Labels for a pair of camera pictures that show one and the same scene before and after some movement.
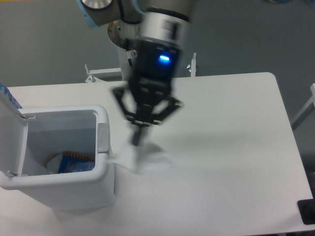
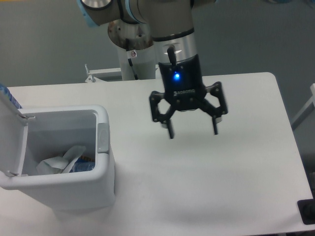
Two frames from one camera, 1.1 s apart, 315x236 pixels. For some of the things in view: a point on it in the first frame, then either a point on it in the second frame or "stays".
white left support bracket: (92, 79) stays
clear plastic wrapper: (145, 158) to (61, 164)
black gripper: (154, 64) to (184, 86)
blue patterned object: (6, 90) stays
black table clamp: (306, 208) stays
